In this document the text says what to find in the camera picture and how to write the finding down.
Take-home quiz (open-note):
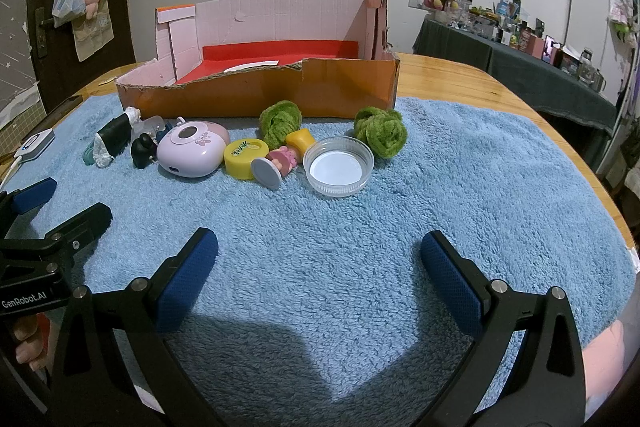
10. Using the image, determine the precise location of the clear plastic lid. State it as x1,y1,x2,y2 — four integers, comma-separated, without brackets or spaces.
302,136,376,199

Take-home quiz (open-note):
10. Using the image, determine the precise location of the small black figure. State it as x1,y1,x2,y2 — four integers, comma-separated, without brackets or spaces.
131,133,157,168

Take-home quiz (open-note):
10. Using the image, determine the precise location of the pink rounded toy camera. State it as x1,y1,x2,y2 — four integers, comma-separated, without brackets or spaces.
156,119,232,178

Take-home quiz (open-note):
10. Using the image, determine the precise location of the dark cloth covered table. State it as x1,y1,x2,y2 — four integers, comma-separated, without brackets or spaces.
412,14,618,158

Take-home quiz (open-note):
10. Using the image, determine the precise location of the small clear plastic box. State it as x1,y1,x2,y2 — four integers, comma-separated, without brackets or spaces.
135,116,168,142

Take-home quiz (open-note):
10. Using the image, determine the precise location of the translucent plastic bag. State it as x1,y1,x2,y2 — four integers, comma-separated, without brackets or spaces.
52,0,86,28

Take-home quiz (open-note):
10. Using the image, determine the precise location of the dark wooden door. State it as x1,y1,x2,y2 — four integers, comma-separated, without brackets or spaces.
27,0,137,118

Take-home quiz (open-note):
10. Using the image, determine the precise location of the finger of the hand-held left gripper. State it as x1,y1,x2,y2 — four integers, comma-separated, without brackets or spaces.
0,202,112,264
0,177,58,233

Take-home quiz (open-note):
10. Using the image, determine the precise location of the row of small boxes and bottles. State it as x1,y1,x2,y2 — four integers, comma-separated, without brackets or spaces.
425,0,608,90

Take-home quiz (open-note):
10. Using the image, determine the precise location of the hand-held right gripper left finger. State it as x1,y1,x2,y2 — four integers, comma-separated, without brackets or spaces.
47,228,236,427

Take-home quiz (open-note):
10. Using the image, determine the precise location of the white refrigerator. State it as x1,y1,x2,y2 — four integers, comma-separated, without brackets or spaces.
565,0,633,58

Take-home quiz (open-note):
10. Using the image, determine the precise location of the white device with screen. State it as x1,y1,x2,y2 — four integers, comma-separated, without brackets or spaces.
15,128,55,162

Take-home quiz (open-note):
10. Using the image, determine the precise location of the person's left hand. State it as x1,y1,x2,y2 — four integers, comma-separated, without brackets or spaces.
11,313,52,375

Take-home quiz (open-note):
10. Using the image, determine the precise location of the black white tube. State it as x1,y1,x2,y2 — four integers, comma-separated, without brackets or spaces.
94,107,142,168

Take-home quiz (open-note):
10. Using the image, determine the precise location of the person's pink clothing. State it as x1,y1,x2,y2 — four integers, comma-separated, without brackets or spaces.
582,319,628,388

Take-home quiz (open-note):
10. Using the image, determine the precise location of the beige hanging organizer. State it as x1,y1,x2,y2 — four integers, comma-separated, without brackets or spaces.
72,0,113,62

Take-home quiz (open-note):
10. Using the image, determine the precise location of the green yarn ball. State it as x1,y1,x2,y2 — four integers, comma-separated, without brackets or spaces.
258,102,304,151
353,106,408,158

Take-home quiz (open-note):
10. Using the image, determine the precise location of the yellow round container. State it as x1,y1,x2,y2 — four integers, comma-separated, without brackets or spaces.
223,138,270,180

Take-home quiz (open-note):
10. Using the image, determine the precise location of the metal door handle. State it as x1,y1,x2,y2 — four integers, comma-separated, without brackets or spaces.
34,7,56,58

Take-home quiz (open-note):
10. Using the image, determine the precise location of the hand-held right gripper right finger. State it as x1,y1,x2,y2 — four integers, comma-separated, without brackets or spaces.
419,230,588,427

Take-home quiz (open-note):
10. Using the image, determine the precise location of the pale hanging plush bundle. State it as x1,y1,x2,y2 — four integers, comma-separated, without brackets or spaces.
609,0,640,48

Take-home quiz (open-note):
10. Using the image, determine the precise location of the blue fluffy mat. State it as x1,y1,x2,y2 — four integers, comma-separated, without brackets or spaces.
0,94,638,427

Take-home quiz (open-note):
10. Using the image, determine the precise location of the orange cardboard box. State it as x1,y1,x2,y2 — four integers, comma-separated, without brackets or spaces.
115,0,402,120

